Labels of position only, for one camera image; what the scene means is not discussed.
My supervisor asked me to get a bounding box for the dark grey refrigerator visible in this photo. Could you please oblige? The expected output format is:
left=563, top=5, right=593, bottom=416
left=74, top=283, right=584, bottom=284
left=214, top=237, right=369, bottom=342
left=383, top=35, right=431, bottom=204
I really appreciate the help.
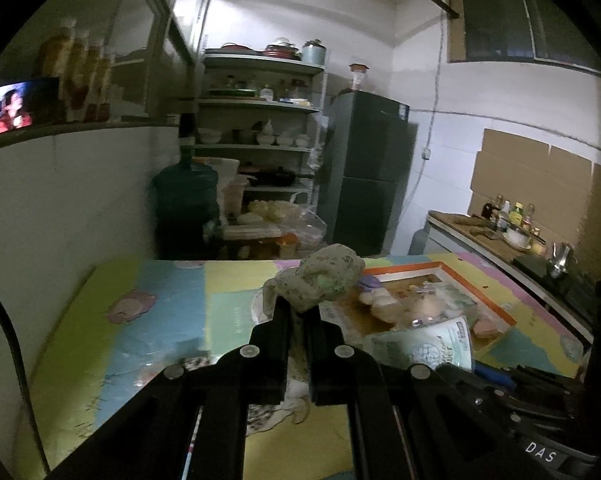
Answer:
left=317, top=91, right=415, bottom=257

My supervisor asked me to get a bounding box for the kitchen counter with board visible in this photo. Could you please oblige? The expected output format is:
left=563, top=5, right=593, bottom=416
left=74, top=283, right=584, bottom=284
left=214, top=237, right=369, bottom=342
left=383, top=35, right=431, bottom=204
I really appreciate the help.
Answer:
left=425, top=210, right=593, bottom=342

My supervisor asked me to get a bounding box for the dark window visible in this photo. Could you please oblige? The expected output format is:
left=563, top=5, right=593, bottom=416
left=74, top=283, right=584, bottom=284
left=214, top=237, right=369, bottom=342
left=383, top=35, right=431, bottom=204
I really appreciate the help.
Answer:
left=448, top=0, right=601, bottom=77

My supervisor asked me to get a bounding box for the orange-rimmed cardboard box tray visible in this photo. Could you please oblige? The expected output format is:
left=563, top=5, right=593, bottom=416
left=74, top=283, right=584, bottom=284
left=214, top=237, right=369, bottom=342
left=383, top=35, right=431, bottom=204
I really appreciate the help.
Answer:
left=320, top=261, right=517, bottom=358

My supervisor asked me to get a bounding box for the grey plush toy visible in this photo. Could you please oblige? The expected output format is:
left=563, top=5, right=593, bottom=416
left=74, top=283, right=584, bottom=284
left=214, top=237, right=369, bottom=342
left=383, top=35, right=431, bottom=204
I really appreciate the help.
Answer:
left=258, top=244, right=366, bottom=321

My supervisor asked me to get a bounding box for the mint green tissue box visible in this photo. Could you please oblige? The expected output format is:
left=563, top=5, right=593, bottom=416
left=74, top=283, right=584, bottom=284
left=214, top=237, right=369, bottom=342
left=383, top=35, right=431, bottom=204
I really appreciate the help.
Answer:
left=205, top=289, right=261, bottom=360

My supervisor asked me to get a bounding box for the light blue pot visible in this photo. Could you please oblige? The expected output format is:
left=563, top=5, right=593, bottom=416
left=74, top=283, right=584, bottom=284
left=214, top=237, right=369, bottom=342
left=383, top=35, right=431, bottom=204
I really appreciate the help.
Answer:
left=302, top=39, right=327, bottom=66

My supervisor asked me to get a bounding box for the pink plush toy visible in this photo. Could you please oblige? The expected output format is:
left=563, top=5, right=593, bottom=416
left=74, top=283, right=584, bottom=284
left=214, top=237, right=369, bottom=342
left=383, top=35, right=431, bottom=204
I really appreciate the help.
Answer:
left=358, top=287, right=445, bottom=328

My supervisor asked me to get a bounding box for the white bowl on counter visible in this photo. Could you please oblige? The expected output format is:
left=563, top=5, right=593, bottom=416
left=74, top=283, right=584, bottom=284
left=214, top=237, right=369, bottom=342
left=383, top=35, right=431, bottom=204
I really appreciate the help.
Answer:
left=502, top=226, right=532, bottom=252

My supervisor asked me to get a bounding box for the steel kettle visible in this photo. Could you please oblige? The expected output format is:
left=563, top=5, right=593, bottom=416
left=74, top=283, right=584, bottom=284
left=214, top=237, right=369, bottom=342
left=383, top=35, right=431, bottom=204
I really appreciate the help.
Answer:
left=547, top=242, right=574, bottom=280

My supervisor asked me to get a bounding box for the green water jug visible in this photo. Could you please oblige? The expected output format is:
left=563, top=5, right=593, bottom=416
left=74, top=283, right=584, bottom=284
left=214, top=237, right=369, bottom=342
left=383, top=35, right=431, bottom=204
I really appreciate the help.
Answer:
left=152, top=113, right=220, bottom=260

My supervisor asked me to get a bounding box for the white metal shelving rack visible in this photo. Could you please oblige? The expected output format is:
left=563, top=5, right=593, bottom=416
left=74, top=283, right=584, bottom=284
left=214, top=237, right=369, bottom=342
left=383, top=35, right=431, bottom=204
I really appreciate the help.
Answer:
left=194, top=44, right=328, bottom=207

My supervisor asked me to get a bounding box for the purple soft cloth toy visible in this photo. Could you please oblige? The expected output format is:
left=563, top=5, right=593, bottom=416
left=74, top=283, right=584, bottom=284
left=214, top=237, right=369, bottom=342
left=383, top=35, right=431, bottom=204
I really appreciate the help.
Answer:
left=357, top=274, right=383, bottom=292

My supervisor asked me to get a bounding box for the small lit screen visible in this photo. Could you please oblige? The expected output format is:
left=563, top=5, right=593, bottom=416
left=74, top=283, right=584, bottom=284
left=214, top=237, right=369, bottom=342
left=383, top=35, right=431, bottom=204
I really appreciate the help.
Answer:
left=0, top=81, right=32, bottom=134

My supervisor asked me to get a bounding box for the cardboard sheet on wall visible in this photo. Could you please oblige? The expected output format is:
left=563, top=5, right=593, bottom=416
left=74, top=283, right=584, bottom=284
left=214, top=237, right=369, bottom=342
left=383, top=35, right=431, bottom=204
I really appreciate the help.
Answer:
left=468, top=129, right=601, bottom=280

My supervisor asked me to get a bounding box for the glass jar on fridge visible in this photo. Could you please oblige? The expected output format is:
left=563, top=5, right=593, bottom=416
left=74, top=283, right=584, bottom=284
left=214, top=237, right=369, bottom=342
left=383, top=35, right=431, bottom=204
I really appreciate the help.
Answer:
left=349, top=63, right=369, bottom=91

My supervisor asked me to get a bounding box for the clear plastic bag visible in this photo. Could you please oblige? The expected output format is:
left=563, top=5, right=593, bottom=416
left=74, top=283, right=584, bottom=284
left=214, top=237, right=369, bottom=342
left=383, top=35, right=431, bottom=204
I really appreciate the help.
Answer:
left=247, top=200, right=328, bottom=249

